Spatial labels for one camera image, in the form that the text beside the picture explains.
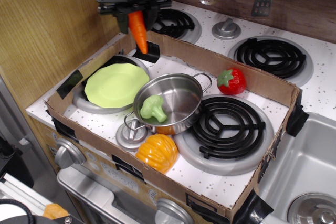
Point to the silver sink basin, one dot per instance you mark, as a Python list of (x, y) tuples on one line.
[(303, 164)]

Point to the light green plate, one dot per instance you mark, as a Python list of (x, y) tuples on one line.
[(115, 86)]

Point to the silver stove knob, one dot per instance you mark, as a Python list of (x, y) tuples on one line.
[(226, 30), (131, 135)]

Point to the back left black burner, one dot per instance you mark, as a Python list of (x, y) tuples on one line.
[(178, 24)]

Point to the silver oven door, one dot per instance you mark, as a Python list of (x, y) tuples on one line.
[(104, 201)]

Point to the black burner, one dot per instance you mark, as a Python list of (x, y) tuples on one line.
[(281, 57), (178, 24), (230, 137)]

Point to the stainless steel pot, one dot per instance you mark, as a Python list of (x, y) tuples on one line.
[(182, 96)]

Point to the orange toy carrot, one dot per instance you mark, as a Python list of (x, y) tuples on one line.
[(137, 27)]

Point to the silver front stove knob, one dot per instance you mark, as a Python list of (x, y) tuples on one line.
[(131, 135)]

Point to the green toy broccoli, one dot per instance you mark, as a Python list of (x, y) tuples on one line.
[(152, 108)]

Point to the orange toy pumpkin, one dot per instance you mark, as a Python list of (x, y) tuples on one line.
[(159, 151)]

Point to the front right black burner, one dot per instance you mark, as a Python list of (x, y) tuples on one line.
[(230, 137)]

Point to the orange object bottom left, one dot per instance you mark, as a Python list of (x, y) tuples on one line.
[(54, 211)]

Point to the red toy strawberry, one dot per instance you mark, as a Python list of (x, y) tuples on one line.
[(231, 82)]

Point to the silver back stove knob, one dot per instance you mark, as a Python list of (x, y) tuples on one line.
[(226, 30)]

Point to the silver oven knob right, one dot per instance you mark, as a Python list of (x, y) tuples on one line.
[(170, 212)]

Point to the silver oven knob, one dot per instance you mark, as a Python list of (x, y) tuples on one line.
[(68, 154), (170, 212)]

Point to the back right black burner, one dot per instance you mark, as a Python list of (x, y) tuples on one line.
[(281, 57)]

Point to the hanging slotted spatula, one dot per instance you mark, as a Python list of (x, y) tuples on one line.
[(261, 8)]

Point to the silver oven knob left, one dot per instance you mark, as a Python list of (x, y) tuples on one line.
[(68, 154)]

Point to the silver sink drain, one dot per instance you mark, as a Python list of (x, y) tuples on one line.
[(312, 208)]

